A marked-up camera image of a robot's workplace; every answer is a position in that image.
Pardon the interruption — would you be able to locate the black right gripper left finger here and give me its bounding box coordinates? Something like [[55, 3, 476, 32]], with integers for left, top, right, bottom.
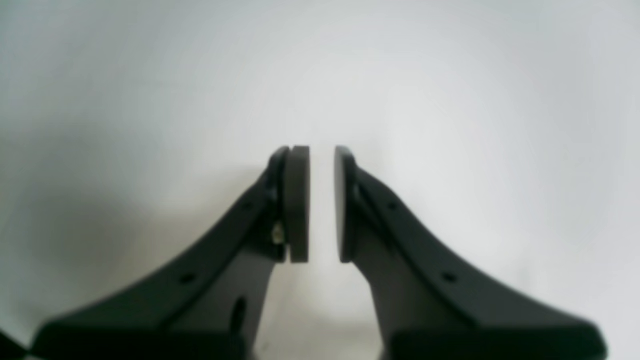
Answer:
[[30, 146, 311, 360]]

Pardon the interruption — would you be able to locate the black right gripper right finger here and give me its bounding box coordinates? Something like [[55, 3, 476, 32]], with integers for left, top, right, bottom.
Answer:
[[334, 146, 608, 360]]

